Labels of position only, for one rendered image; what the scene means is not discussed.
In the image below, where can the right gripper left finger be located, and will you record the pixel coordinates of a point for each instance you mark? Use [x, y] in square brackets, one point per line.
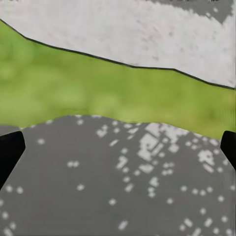
[12, 146]

